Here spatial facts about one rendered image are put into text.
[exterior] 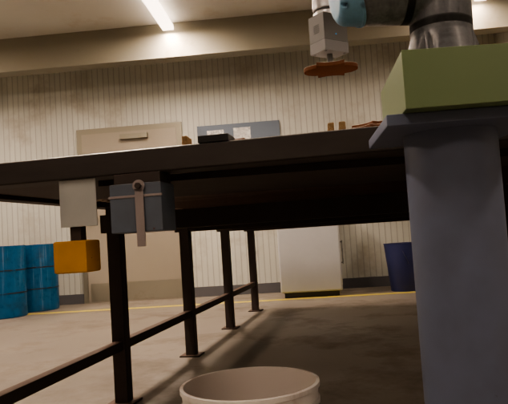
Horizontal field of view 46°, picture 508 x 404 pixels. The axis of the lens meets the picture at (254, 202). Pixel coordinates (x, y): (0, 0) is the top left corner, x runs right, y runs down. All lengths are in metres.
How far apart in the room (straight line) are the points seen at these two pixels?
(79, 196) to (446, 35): 0.94
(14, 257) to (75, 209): 5.29
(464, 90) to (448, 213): 0.21
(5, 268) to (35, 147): 1.91
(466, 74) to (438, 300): 0.39
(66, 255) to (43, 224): 6.38
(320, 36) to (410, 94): 0.69
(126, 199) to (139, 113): 6.20
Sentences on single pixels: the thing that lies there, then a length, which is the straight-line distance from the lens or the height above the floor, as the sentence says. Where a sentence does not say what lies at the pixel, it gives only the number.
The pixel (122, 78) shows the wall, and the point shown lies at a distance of 7.83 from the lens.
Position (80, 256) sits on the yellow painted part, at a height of 0.66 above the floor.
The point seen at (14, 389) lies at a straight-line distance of 2.01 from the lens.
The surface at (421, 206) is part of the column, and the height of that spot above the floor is 0.71.
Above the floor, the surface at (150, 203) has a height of 0.78.
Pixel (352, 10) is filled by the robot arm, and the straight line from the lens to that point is 1.16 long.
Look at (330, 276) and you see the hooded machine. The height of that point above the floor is 0.21.
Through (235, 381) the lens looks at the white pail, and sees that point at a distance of 1.48.
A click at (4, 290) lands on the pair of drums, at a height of 0.30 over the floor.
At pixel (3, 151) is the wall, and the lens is 8.23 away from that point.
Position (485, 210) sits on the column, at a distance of 1.11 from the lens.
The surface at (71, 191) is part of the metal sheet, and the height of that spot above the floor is 0.82.
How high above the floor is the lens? 0.68
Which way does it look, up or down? 3 degrees up
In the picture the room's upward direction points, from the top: 4 degrees counter-clockwise
